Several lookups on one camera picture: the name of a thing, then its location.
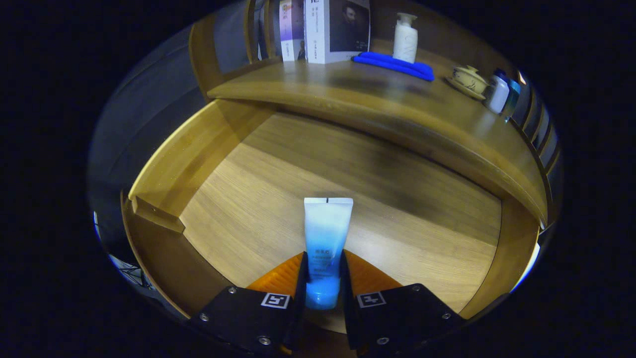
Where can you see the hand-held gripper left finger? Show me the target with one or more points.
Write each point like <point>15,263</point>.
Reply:
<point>299,308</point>

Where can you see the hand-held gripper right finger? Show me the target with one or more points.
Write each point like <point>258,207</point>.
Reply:
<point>347,308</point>

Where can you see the blue and white tube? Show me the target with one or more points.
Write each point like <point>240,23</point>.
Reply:
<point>325,233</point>

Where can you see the brown wooden drawer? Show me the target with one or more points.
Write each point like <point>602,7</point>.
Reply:
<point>298,164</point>

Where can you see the brown wooden countertop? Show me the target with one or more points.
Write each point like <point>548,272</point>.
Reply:
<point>372,94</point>

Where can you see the brown wooden cabinet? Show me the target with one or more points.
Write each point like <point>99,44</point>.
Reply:
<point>203,54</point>

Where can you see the yellow saucer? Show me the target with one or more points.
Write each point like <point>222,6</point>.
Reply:
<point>464,92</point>

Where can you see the blue folded cloth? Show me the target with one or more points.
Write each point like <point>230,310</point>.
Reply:
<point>392,62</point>

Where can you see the yellow lidded teacup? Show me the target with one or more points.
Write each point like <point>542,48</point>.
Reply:
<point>469,79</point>

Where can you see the white bottle with blue cap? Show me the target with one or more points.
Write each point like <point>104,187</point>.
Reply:
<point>497,94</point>

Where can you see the teal slim bottle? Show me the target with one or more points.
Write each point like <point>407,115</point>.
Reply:
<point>512,97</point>

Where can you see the white pump bottle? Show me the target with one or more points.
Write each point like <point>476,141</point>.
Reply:
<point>405,44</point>

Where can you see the thick white book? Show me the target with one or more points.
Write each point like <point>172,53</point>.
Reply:
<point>318,35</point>

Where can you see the thin purple book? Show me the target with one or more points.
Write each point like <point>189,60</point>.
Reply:
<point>290,25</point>

